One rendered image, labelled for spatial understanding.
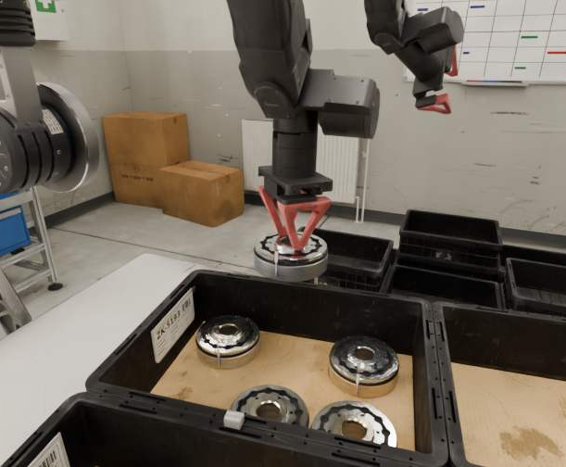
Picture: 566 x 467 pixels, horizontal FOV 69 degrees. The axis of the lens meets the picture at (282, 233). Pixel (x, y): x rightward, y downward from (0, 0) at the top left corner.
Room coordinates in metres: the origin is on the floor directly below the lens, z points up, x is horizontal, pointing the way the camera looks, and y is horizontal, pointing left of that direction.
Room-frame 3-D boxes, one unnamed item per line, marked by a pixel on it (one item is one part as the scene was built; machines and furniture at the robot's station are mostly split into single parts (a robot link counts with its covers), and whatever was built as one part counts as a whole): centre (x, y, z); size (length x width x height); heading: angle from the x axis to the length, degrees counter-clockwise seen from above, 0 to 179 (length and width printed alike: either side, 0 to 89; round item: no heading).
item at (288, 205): (0.52, -0.02, 1.08); 0.07 x 0.07 x 0.09; 23
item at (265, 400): (0.39, 0.02, 0.86); 0.05 x 0.05 x 0.01
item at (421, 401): (0.45, 0.00, 0.87); 0.40 x 0.30 x 0.11; 75
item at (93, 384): (0.45, 0.00, 0.92); 0.40 x 0.30 x 0.02; 75
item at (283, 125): (0.53, -0.02, 1.21); 0.07 x 0.06 x 0.07; 68
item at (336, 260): (1.46, -0.21, 0.37); 0.40 x 0.30 x 0.45; 67
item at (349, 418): (0.36, -0.09, 0.86); 0.05 x 0.05 x 0.01
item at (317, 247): (0.52, -0.01, 1.03); 0.10 x 0.10 x 0.01
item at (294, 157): (0.53, -0.02, 1.15); 0.10 x 0.07 x 0.07; 23
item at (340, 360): (0.50, -0.12, 0.86); 0.10 x 0.10 x 0.01
